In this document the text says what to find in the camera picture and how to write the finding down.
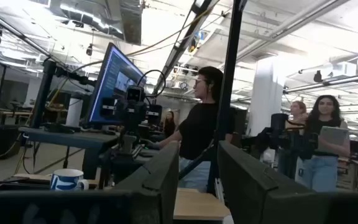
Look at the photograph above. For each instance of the eyeglasses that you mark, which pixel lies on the eyeglasses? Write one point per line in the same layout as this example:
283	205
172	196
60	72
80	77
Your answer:
199	82

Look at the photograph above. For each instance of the wooden background table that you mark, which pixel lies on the wooden background table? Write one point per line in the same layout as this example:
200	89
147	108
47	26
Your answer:
11	112

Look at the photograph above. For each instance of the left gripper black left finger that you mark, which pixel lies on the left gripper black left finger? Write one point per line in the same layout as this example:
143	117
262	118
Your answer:
73	207

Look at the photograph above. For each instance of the silver air duct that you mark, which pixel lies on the silver air duct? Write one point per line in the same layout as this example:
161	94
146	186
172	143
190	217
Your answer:
129	21

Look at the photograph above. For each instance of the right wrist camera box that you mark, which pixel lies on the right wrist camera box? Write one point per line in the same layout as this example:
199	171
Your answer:
135	93

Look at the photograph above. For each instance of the black hanging lamp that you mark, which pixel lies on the black hanging lamp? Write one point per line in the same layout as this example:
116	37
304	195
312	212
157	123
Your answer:
89	50

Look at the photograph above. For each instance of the white mug blue floral print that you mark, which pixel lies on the white mug blue floral print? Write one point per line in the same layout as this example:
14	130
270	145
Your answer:
64	182

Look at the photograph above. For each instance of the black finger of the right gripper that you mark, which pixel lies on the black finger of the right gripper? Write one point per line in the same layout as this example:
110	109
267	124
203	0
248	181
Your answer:
154	115
108	109

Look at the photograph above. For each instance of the white ceiling pipe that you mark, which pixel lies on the white ceiling pipe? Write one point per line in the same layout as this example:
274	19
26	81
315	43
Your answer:
291	26

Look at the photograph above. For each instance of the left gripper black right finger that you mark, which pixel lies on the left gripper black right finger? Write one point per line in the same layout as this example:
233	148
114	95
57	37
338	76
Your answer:
259	202

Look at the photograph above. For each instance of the black ceiling pipe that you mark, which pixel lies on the black ceiling pipe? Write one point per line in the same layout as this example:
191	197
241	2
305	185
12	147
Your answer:
11	28

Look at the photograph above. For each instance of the grey tablet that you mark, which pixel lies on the grey tablet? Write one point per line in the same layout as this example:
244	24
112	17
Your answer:
332	138

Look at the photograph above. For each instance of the black background robot arm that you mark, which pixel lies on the black background robot arm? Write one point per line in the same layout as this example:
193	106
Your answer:
278	124

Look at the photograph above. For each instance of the grey ceiling rail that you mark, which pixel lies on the grey ceiling rail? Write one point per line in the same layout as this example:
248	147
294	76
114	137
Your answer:
337	81

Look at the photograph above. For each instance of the grey computer cart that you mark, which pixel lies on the grey computer cart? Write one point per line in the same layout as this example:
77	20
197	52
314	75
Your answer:
73	138

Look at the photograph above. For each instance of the white ceiling box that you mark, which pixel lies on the white ceiling box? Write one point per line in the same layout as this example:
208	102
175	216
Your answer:
343	70

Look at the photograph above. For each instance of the person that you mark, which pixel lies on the person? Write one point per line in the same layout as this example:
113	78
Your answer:
297	109
169	126
197	130
322	171

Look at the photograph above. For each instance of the black monitor post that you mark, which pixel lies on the black monitor post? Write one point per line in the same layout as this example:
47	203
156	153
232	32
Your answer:
42	99

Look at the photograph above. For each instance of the white cylinder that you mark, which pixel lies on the white cylinder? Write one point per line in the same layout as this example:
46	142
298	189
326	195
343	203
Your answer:
74	112

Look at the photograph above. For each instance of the black metal rig frame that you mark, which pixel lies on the black metal rig frame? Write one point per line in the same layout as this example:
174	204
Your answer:
228	77

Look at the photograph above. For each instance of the computer monitor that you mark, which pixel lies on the computer monitor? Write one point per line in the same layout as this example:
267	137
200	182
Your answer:
113	87

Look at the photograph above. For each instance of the black overhead beam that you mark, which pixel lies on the black overhead beam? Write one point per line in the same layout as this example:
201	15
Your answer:
179	46

